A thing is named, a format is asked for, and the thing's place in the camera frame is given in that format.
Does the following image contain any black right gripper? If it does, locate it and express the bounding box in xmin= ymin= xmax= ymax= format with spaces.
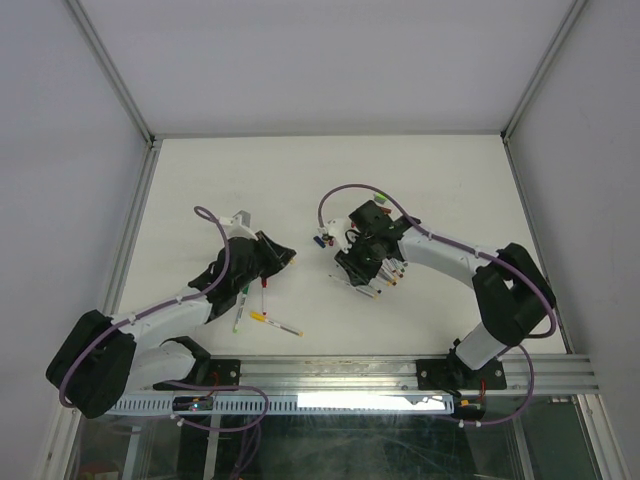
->
xmin=334 ymin=234 xmax=381 ymax=286

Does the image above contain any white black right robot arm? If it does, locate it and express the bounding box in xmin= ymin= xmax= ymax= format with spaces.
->
xmin=320 ymin=201 xmax=556 ymax=387

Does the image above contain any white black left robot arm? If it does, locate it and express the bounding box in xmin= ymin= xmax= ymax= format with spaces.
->
xmin=45 ymin=231 xmax=296 ymax=419

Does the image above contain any green cap marker pen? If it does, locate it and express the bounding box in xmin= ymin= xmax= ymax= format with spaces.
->
xmin=232 ymin=286 xmax=249 ymax=333

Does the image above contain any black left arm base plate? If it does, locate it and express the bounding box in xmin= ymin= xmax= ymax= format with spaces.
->
xmin=153 ymin=358 xmax=241 ymax=391

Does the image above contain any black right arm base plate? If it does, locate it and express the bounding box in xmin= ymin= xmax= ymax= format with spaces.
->
xmin=415 ymin=355 xmax=507 ymax=393

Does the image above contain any grey slotted cable duct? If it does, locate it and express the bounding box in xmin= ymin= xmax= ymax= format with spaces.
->
xmin=107 ymin=392 xmax=454 ymax=417

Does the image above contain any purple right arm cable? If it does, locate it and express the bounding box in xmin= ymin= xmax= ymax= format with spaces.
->
xmin=317 ymin=183 xmax=557 ymax=429

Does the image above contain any aluminium frame rail front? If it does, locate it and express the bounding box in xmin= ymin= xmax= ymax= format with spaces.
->
xmin=212 ymin=353 xmax=600 ymax=396

